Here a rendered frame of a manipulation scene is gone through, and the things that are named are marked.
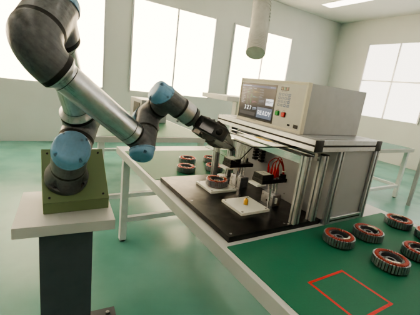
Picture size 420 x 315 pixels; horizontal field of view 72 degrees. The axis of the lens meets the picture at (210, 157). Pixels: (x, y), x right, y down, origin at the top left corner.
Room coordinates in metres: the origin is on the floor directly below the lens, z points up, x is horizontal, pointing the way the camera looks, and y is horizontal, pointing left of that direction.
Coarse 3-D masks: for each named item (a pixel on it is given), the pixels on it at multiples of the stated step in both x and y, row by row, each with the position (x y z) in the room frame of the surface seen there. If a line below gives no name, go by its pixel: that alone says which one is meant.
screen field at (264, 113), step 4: (260, 108) 1.38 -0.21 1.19; (264, 108) 1.36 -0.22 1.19; (256, 112) 1.40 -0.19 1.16; (260, 112) 1.38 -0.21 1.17; (264, 112) 1.35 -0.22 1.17; (268, 112) 1.33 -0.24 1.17; (256, 116) 1.40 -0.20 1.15; (260, 116) 1.38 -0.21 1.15; (264, 116) 1.35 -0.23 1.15; (268, 116) 1.33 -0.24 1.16
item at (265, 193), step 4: (264, 192) 1.27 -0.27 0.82; (268, 192) 1.25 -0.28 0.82; (272, 192) 1.26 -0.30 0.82; (276, 192) 1.27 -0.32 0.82; (264, 196) 1.26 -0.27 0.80; (268, 196) 1.24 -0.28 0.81; (272, 196) 1.22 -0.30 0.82; (276, 196) 1.23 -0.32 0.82; (280, 196) 1.24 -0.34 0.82; (264, 200) 1.26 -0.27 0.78; (272, 200) 1.22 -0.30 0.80; (280, 200) 1.25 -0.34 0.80; (272, 204) 1.22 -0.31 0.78; (276, 204) 1.24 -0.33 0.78
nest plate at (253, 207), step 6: (234, 198) 1.24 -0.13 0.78; (240, 198) 1.25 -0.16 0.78; (228, 204) 1.17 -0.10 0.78; (234, 204) 1.17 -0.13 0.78; (240, 204) 1.17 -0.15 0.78; (252, 204) 1.19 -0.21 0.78; (258, 204) 1.20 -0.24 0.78; (234, 210) 1.12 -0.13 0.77; (240, 210) 1.11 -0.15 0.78; (246, 210) 1.12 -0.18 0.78; (252, 210) 1.13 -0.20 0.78; (258, 210) 1.14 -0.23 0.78; (264, 210) 1.15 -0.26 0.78
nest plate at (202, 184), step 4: (200, 184) 1.38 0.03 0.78; (204, 184) 1.38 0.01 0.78; (228, 184) 1.42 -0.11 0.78; (204, 188) 1.34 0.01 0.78; (208, 188) 1.33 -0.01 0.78; (212, 188) 1.34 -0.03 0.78; (216, 188) 1.34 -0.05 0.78; (220, 188) 1.35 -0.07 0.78; (224, 188) 1.36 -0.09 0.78; (228, 188) 1.36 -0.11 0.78; (232, 188) 1.37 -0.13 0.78; (212, 192) 1.29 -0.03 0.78; (216, 192) 1.30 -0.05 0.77; (220, 192) 1.32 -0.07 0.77
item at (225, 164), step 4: (224, 160) 1.43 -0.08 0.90; (228, 160) 1.41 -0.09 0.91; (232, 160) 1.40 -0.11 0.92; (220, 164) 1.43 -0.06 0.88; (224, 164) 1.43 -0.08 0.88; (228, 164) 1.40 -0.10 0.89; (232, 164) 1.39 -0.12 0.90; (236, 164) 1.41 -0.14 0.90; (240, 164) 1.42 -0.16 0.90; (244, 164) 1.43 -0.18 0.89; (248, 164) 1.45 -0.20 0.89; (252, 164) 1.46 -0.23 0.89; (224, 168) 1.39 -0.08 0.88; (228, 168) 1.39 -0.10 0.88; (232, 168) 1.40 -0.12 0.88; (244, 168) 1.45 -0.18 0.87; (240, 172) 1.47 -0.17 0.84
